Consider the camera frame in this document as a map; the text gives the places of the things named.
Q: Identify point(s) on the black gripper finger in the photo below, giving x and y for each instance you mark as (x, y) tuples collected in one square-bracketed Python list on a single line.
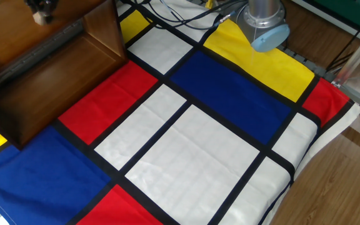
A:
[(32, 7), (48, 7)]

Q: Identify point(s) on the small wooden cube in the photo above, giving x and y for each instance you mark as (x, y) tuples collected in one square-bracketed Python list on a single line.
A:
[(42, 18)]

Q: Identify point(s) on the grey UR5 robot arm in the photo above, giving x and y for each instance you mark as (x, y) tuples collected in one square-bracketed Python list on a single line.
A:
[(264, 18)]

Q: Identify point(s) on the brown wooden shelf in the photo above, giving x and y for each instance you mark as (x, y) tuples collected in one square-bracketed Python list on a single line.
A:
[(42, 93)]

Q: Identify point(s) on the Mondrian pattern tablecloth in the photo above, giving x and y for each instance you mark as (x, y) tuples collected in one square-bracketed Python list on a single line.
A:
[(223, 93)]

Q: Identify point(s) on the grey slotted table rail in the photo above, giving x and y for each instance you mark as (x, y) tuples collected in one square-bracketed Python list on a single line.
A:
[(316, 69)]

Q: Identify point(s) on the aluminium frame post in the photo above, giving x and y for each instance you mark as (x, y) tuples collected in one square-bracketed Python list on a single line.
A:
[(356, 54)]

